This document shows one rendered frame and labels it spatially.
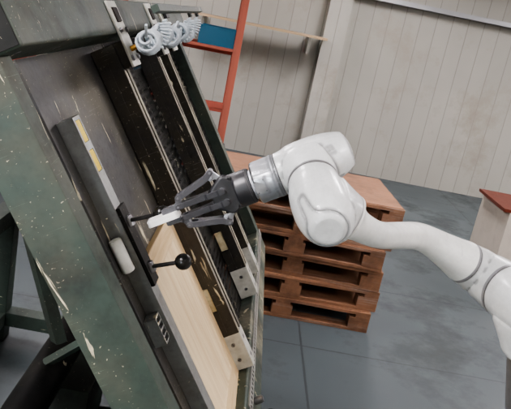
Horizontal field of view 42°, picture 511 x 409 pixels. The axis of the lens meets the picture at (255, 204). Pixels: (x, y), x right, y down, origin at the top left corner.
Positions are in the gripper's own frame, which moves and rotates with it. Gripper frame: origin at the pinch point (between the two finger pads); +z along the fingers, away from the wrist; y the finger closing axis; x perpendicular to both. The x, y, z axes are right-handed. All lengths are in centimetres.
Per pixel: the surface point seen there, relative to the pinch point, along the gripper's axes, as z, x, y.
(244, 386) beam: 11, 46, 69
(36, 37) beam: 5.4, -9.6, -42.2
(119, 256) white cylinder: 13.9, 3.9, 5.4
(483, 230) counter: -153, 475, 231
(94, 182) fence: 13.1, 7.4, -11.4
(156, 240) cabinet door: 13.6, 33.1, 12.6
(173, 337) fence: 11.7, 7.4, 29.4
